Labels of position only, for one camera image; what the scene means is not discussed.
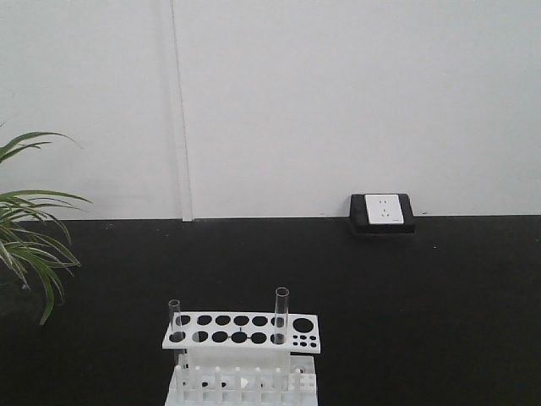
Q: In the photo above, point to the tall clear glass test tube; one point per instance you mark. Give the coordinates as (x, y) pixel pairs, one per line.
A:
(281, 315)

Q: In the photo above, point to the short clear glass test tube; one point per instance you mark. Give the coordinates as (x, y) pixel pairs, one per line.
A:
(175, 321)

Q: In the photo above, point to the white test tube rack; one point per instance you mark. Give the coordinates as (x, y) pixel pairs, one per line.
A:
(230, 358)

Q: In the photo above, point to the green potted plant leaves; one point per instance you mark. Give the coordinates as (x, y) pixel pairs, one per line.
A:
(24, 250)

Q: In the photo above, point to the white wall power socket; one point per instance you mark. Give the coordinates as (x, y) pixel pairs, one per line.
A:
(384, 209)

